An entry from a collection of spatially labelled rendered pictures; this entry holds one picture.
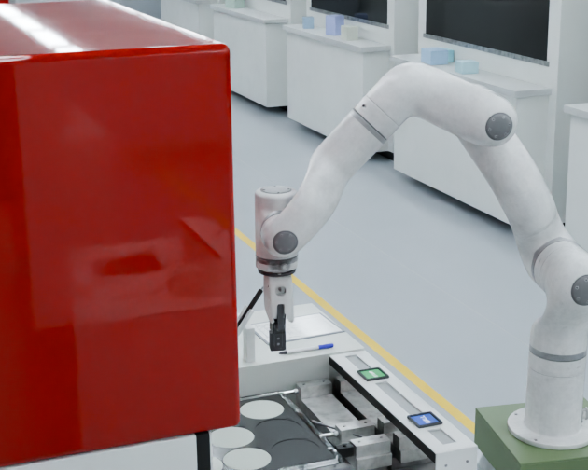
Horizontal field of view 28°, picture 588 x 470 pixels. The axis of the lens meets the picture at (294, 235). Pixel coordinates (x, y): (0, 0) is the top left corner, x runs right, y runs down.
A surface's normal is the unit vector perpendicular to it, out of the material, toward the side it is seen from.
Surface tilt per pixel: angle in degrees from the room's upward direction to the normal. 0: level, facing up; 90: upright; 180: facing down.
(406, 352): 0
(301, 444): 0
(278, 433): 0
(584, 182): 90
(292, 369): 90
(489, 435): 90
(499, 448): 90
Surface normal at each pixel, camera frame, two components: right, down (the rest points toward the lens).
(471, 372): -0.01, -0.96
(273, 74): 0.36, 0.26
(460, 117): -0.51, 0.08
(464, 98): -0.36, -0.30
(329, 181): 0.61, -0.33
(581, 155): -0.93, 0.11
